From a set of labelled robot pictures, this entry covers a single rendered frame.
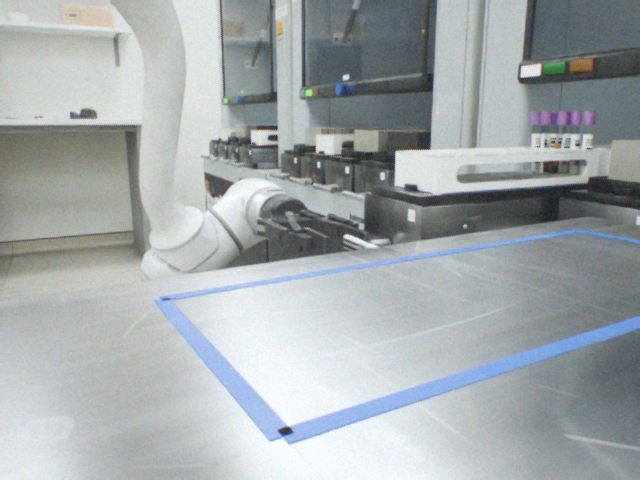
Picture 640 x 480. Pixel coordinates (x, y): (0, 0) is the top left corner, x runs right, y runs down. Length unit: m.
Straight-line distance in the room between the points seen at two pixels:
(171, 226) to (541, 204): 0.57
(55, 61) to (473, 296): 3.91
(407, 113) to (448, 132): 0.77
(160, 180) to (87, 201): 3.25
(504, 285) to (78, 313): 0.22
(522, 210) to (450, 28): 0.46
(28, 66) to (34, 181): 0.74
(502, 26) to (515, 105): 0.13
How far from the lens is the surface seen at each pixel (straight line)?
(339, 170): 1.28
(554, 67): 0.88
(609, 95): 1.10
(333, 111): 1.71
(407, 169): 0.74
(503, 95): 0.99
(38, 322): 0.28
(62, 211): 4.14
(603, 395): 0.21
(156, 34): 0.83
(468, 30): 1.07
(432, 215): 0.66
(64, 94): 4.09
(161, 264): 0.95
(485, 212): 0.72
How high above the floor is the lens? 0.91
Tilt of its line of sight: 13 degrees down
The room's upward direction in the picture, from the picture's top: straight up
